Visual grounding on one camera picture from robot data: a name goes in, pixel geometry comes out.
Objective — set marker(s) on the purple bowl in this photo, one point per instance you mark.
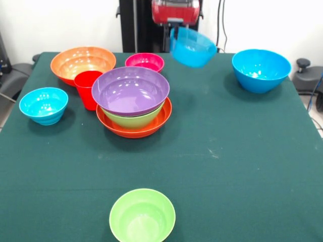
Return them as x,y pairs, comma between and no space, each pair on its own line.
130,90

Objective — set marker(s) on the pink bowl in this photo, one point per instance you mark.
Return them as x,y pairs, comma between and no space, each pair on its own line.
144,60

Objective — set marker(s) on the dark green tablecloth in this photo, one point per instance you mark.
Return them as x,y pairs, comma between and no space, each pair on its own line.
75,176

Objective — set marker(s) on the red cup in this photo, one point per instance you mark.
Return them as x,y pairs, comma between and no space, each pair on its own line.
84,90

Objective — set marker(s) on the black pedestal leg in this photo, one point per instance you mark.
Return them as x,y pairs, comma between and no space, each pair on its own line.
308,78
15,75

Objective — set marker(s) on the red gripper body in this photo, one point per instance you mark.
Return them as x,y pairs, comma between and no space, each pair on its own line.
176,13

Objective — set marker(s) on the translucent blue straight-sided bowl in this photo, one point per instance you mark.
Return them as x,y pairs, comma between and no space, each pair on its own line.
191,53

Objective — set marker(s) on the large green bowl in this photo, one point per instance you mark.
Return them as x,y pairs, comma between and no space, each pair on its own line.
133,122

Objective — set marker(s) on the small green bowl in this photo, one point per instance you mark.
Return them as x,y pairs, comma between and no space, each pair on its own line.
142,216

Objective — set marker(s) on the orange bowl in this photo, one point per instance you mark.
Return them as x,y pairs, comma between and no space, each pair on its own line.
65,63
136,132

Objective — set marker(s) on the large blue bowl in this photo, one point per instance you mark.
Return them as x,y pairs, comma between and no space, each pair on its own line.
260,70

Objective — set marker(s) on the small blue ribbed bowl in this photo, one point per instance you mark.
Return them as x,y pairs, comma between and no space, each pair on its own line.
43,106

